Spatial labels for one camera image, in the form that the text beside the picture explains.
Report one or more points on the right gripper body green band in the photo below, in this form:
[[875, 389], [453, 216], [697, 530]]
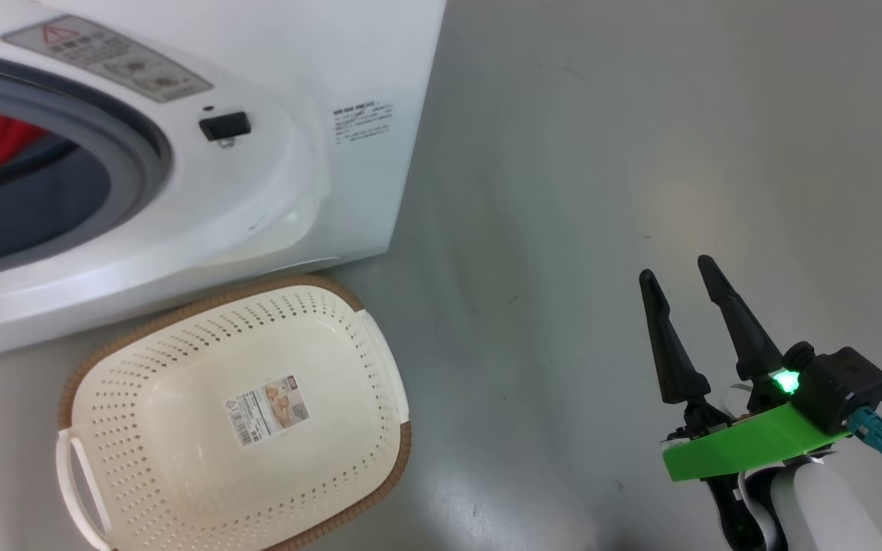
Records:
[[747, 444]]

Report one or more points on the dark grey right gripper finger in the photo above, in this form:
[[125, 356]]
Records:
[[743, 329], [672, 352]]

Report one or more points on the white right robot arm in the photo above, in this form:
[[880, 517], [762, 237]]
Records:
[[824, 513]]

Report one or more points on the cream perforated laundry basket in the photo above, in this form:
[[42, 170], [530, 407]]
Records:
[[181, 428]]

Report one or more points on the white washing machine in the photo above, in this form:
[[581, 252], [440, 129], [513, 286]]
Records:
[[257, 191]]

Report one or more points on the basket paper label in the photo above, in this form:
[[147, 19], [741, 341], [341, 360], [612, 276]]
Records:
[[266, 411]]

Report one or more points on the grey warning sticker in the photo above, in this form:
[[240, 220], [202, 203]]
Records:
[[108, 57]]

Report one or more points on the black text instruction sticker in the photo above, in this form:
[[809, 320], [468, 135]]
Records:
[[363, 122]]

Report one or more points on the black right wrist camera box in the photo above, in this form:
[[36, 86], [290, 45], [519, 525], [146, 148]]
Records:
[[843, 390]]

